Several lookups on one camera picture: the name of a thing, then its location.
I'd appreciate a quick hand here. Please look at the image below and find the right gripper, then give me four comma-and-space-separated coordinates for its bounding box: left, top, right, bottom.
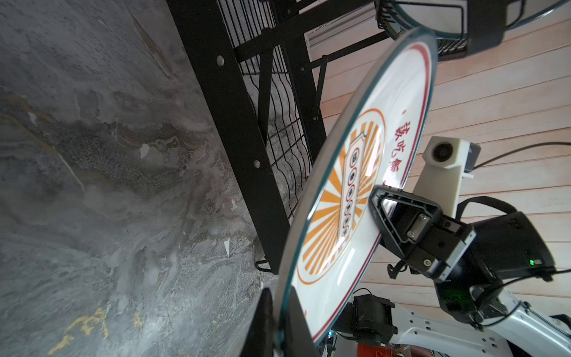
369, 185, 556, 321

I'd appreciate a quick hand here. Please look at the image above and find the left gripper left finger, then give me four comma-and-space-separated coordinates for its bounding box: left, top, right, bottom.
239, 288, 274, 357

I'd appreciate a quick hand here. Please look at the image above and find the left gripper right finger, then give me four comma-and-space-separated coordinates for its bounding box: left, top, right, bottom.
285, 288, 319, 357

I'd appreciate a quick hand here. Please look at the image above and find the orange sunburst plate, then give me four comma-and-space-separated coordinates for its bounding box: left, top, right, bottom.
274, 28, 437, 346

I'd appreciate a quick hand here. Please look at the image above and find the green rim white plate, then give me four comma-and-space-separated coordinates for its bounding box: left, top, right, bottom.
374, 0, 569, 40

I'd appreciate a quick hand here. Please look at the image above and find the black two-tier dish rack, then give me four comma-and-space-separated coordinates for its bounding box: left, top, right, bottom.
168, 1, 506, 274

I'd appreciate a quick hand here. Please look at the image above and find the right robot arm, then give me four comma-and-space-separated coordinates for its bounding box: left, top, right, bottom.
332, 186, 570, 356

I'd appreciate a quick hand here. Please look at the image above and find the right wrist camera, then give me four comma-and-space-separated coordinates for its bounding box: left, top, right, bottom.
413, 136, 481, 217

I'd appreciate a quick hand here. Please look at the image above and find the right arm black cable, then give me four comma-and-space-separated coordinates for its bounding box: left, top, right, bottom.
472, 141, 571, 170

